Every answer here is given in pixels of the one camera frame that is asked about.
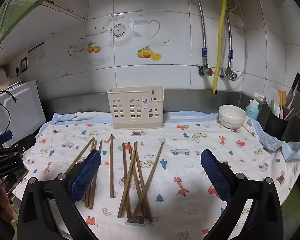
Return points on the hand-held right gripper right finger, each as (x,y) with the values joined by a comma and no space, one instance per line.
(216,177)

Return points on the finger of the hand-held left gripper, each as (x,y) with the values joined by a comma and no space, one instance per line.
(3,137)
(27,141)

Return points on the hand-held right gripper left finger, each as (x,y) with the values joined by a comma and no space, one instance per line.
(86,177)

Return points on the brown wooden chopstick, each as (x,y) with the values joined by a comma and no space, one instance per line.
(82,152)
(95,145)
(143,203)
(155,161)
(123,197)
(111,165)
(93,195)
(125,165)
(146,200)

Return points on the cream plastic utensil holder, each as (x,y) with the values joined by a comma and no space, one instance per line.
(122,97)

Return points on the white cartoon printed cloth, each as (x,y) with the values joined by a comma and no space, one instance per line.
(190,155)

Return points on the white countertop appliance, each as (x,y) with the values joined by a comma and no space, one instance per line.
(20,105)

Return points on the white ceramic bowl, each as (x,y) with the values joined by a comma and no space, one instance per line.
(231,117)

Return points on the teal pump soap bottle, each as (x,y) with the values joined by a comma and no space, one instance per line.
(252,111)

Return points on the black utensil container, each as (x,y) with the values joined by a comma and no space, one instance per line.
(275,127)

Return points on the white rice paddle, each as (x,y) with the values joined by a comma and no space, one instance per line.
(272,96)

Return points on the yellow dish brush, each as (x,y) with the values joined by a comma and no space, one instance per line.
(281,98)

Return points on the metal water valve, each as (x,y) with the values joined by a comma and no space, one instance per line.
(228,73)

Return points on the white wall label sticker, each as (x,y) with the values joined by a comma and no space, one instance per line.
(36,52)

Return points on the green wall cabinet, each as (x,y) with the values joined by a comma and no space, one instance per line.
(15,10)

